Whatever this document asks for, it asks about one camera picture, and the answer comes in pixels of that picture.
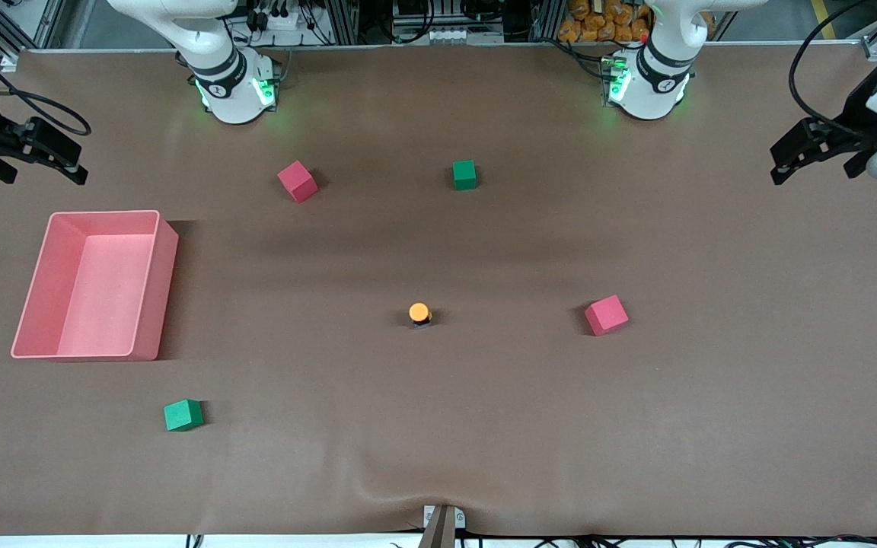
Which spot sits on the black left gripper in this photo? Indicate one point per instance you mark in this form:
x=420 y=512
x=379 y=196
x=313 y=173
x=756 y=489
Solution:
x=856 y=114

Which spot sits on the orange mushroom push button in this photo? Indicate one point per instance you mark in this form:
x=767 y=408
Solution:
x=419 y=311

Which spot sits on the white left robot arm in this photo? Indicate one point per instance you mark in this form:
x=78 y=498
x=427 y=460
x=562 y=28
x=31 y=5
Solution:
x=648 y=91

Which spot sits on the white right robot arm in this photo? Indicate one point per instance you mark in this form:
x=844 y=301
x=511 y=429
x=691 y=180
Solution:
x=229 y=99

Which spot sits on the pink plastic bin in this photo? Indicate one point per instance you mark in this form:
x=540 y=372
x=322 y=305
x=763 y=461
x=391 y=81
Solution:
x=96 y=304

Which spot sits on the red foam cube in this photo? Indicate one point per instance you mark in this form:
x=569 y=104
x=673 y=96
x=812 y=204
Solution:
x=606 y=315
x=298 y=181

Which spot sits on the orange snack bags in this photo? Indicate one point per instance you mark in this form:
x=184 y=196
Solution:
x=598 y=23

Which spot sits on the white power strip with plugs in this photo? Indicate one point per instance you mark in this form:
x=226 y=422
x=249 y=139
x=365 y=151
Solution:
x=279 y=23

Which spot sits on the green foam cube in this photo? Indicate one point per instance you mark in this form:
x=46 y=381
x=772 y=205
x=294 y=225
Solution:
x=182 y=415
x=464 y=174

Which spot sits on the long white power strip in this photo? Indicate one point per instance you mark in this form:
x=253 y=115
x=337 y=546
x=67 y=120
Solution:
x=446 y=36

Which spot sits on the brown table mat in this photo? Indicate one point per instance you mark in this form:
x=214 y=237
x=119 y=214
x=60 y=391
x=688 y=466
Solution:
x=438 y=426

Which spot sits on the aluminium frame post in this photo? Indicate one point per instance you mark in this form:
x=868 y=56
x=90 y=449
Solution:
x=549 y=19
x=347 y=23

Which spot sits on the metal table edge bracket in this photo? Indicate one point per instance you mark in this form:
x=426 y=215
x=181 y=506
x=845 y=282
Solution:
x=428 y=517

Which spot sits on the grey camera stand pole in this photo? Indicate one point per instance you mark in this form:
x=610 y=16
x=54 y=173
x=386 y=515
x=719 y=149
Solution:
x=438 y=534

